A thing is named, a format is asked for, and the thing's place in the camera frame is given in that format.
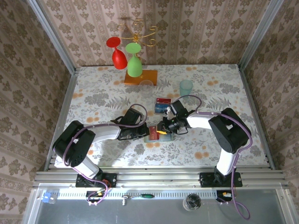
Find slotted white cable duct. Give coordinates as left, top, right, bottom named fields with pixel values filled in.
left=57, top=188, right=219, bottom=200

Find red credit card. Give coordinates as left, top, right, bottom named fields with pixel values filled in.
left=156, top=97, right=173, bottom=105
left=148, top=126, right=160, bottom=142

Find gold wire glass rack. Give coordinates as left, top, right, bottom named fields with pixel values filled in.
left=116, top=18, right=158, bottom=47

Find green handled ratchet tool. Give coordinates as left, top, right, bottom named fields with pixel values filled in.
left=121, top=193, right=155, bottom=206

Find red wine glass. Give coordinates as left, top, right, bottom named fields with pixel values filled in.
left=106, top=36, right=128, bottom=70

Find blue connector block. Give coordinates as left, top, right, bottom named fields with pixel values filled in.
left=40, top=191, right=58, bottom=204

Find aluminium front frame rail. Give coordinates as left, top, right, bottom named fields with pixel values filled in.
left=32, top=166, right=289, bottom=189

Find clear glass jar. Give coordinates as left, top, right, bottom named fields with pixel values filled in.
left=182, top=193, right=202, bottom=212

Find teal plastic tumbler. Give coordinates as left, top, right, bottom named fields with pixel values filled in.
left=179, top=79, right=194, bottom=97

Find green wine glass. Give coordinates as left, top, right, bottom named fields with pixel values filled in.
left=125, top=42, right=143, bottom=78

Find black wired connector box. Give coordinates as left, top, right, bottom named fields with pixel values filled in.
left=216, top=190, right=235, bottom=203
left=85, top=190, right=106, bottom=203

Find aluminium frame post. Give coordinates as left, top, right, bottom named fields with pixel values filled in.
left=238, top=0, right=285, bottom=70
left=27, top=0, right=78, bottom=75

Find orange wooden rack base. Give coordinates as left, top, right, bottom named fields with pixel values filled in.
left=123, top=69, right=158, bottom=86

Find floral tablecloth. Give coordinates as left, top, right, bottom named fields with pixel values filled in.
left=55, top=64, right=269, bottom=168

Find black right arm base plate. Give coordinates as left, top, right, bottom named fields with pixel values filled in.
left=199, top=172, right=243, bottom=188

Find blue VIP credit card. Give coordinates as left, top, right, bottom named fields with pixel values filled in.
left=154, top=104, right=170, bottom=114

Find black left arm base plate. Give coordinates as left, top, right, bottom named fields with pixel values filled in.
left=75, top=172, right=117, bottom=188

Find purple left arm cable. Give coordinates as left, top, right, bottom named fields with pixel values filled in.
left=63, top=104, right=148, bottom=206

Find aluminium side rail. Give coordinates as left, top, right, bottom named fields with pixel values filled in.
left=237, top=64, right=276, bottom=170
left=43, top=67, right=81, bottom=172

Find clear glass cup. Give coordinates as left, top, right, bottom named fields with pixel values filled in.
left=139, top=80, right=154, bottom=96

